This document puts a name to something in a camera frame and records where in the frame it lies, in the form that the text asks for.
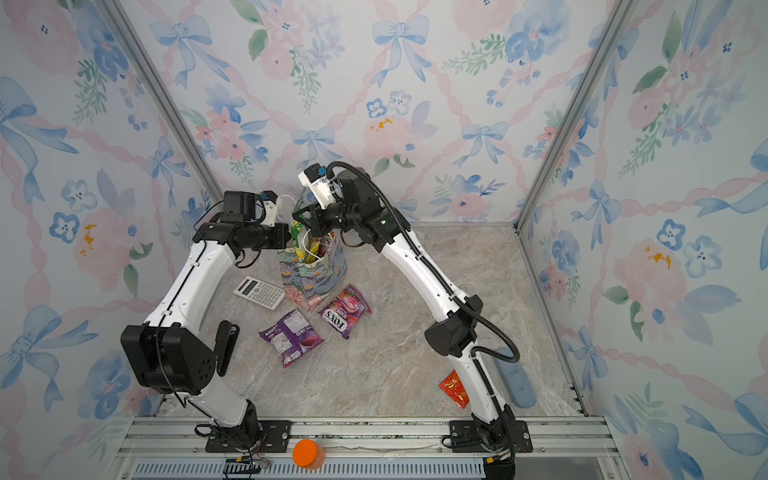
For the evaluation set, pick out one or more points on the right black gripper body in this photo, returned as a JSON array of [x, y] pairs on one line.
[[337, 218]]

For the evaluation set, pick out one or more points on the red sauce packet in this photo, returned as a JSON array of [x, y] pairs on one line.
[[452, 386]]

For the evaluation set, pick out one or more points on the orange round cap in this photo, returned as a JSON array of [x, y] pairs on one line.
[[308, 454]]

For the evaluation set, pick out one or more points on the purple snack packet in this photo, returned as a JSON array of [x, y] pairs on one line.
[[292, 337]]

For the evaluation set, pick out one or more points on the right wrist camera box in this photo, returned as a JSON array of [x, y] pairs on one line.
[[345, 187]]

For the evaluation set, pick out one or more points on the aluminium frame rail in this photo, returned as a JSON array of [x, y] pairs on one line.
[[372, 448]]

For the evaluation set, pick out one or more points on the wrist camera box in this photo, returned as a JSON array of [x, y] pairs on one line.
[[345, 187], [240, 207]]

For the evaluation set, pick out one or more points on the green Fox's candy bag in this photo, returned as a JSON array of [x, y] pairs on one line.
[[306, 245]]

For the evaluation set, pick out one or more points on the white calculator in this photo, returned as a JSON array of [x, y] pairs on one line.
[[260, 293]]

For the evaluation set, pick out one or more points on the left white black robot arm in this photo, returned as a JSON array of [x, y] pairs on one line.
[[165, 351]]

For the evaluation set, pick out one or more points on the magenta Fox's candy bag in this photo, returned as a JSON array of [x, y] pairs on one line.
[[345, 311]]

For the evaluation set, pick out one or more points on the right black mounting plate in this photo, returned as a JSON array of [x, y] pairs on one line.
[[464, 437]]

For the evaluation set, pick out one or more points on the floral paper gift bag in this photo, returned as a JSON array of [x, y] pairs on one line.
[[310, 285]]

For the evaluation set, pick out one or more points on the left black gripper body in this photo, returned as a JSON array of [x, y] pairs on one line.
[[270, 238]]

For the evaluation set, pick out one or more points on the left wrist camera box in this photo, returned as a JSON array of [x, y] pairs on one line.
[[240, 207]]

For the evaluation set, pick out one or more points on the orange Fox's candy bag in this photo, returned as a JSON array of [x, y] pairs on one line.
[[325, 244]]

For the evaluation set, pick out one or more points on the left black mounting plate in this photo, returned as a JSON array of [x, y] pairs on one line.
[[273, 437]]

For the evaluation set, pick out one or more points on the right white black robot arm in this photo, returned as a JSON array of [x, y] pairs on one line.
[[459, 332]]

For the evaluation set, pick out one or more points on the black mounting plate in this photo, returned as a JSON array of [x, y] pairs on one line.
[[464, 437], [273, 437]]

